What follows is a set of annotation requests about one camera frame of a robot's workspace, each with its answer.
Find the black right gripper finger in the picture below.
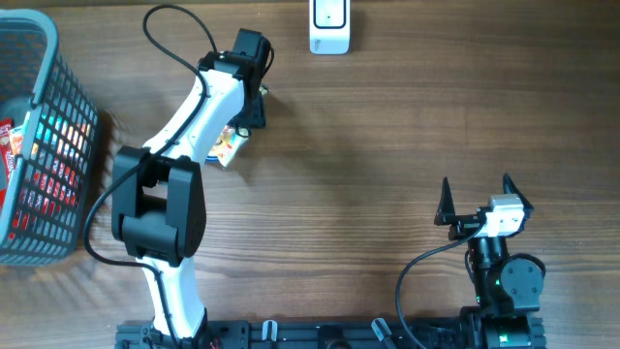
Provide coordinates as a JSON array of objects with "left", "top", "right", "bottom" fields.
[
  {"left": 503, "top": 173, "right": 534, "bottom": 213},
  {"left": 436, "top": 177, "right": 455, "bottom": 217}
]

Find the blue yellow snack bag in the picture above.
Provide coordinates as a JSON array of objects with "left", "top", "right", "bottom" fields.
[{"left": 205, "top": 126, "right": 251, "bottom": 168}]

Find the small orange box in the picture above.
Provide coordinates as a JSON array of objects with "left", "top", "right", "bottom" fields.
[{"left": 9, "top": 125, "right": 25, "bottom": 156}]

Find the red candy bag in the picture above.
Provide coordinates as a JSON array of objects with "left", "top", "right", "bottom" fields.
[{"left": 1, "top": 118, "right": 15, "bottom": 206}]

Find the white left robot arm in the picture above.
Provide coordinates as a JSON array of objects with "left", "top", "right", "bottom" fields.
[{"left": 111, "top": 29, "right": 272, "bottom": 348}]

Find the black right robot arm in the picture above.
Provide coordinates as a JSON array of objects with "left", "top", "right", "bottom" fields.
[{"left": 434, "top": 174, "right": 546, "bottom": 348}]

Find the white barcode scanner box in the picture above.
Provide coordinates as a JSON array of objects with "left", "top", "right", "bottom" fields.
[{"left": 308, "top": 0, "right": 351, "bottom": 55}]

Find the grey plastic shopping basket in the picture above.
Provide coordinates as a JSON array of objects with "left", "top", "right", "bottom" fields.
[{"left": 1, "top": 9, "right": 101, "bottom": 267}]

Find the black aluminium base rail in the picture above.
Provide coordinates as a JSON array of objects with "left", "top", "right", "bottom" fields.
[{"left": 114, "top": 317, "right": 547, "bottom": 349}]

